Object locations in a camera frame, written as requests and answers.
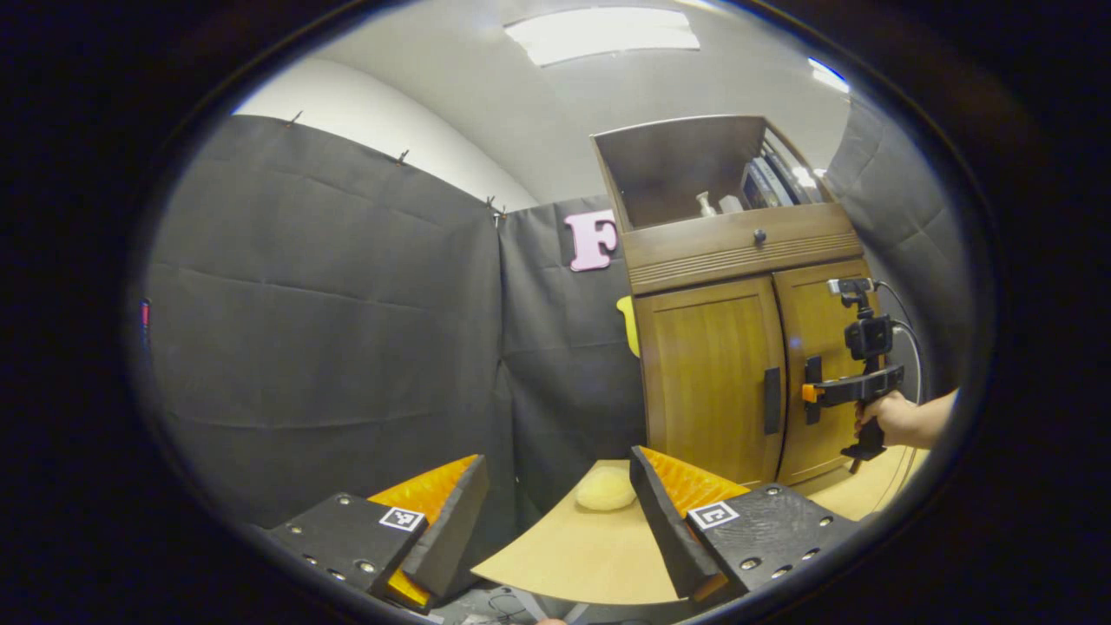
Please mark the small pale bottle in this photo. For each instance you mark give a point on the small pale bottle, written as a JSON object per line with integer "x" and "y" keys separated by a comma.
{"x": 706, "y": 207}

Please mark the large ceiling light panel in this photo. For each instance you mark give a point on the large ceiling light panel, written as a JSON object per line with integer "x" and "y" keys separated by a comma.
{"x": 599, "y": 35}

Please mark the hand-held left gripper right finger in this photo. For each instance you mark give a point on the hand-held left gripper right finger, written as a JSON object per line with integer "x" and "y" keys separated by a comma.
{"x": 664, "y": 521}

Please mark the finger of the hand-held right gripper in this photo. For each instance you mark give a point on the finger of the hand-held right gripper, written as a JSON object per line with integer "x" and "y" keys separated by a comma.
{"x": 811, "y": 394}

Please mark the small white box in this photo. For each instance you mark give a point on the small white box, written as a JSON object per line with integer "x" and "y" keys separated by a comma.
{"x": 731, "y": 205}

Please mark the grey book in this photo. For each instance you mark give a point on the grey book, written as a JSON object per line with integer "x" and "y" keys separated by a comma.
{"x": 768, "y": 182}

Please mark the brown wooden shoe cabinet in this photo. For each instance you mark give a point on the brown wooden shoe cabinet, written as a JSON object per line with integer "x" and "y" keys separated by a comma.
{"x": 720, "y": 252}

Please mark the small ceiling light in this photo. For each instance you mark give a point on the small ceiling light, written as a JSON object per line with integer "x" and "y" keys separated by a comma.
{"x": 829, "y": 76}

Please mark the pale yellow plush ball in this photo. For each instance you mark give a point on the pale yellow plush ball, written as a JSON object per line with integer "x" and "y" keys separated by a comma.
{"x": 605, "y": 491}

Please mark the dark blue book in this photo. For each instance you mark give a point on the dark blue book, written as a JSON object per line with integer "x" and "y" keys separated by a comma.
{"x": 752, "y": 187}

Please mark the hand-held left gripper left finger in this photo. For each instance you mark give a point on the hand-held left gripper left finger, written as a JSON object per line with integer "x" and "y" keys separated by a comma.
{"x": 451, "y": 529}

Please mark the wooden shoe cabinet door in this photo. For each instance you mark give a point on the wooden shoe cabinet door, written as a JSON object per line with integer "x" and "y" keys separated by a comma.
{"x": 816, "y": 321}
{"x": 707, "y": 382}

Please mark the wooden cabinet drawer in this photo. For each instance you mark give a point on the wooden cabinet drawer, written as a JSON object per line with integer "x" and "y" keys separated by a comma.
{"x": 694, "y": 252}

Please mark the black backdrop cloth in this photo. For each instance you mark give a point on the black backdrop cloth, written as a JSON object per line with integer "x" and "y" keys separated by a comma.
{"x": 321, "y": 321}

